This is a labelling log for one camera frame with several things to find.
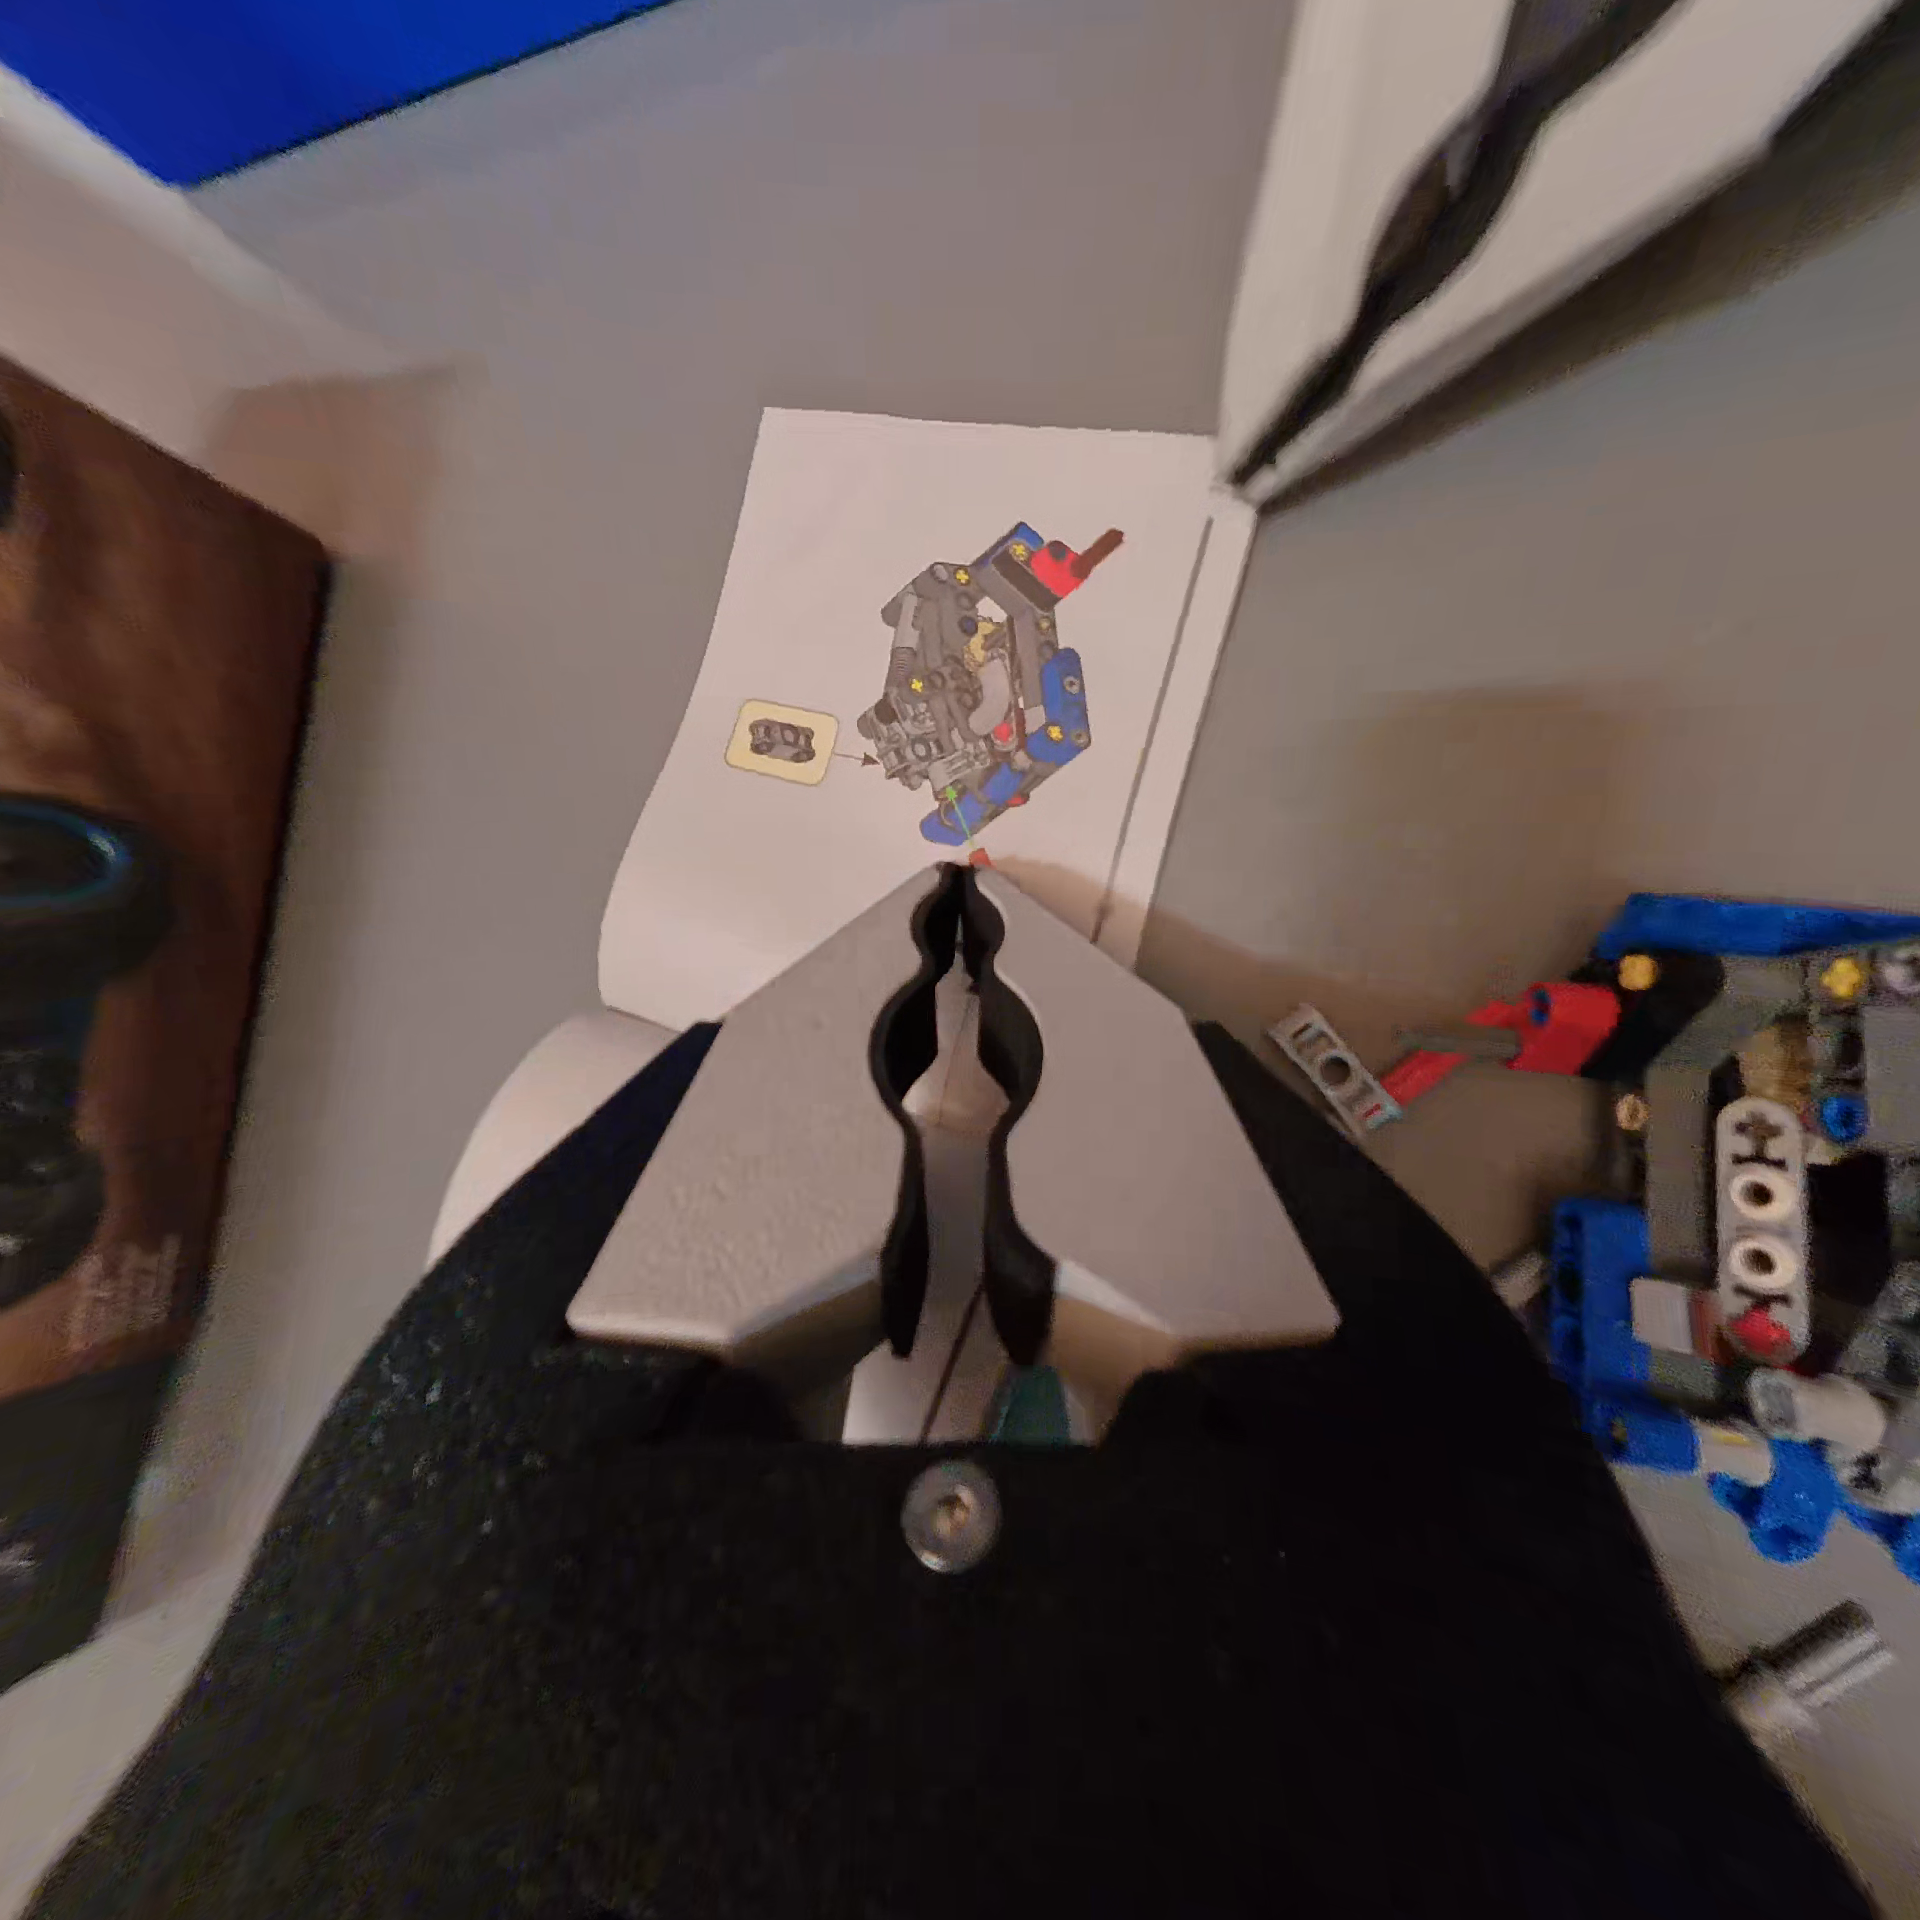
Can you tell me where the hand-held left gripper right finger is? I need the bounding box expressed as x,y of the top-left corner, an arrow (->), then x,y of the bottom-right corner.
964,865 -> 1344,1431

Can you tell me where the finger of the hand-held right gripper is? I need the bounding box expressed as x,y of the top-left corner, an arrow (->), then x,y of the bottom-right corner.
1217,0 -> 1520,482
1235,0 -> 1896,514

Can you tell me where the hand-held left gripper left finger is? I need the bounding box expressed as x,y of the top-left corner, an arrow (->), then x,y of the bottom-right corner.
564,862 -> 964,1401

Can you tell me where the red lego axle with connectors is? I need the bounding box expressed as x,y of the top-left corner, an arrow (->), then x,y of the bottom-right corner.
1264,1001 -> 1481,1136

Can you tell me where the partly built lego buggy model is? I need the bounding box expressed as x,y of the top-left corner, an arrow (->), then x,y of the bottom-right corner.
1393,888 -> 1920,1586

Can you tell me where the lego instruction booklet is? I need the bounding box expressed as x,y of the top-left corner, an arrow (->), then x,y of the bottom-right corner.
428,404 -> 1258,1445

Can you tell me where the lego set box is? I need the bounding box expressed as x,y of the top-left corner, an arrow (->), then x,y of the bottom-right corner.
0,356 -> 337,1700

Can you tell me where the blue plastic storage bin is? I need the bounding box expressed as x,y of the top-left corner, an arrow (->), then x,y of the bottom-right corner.
0,0 -> 682,191

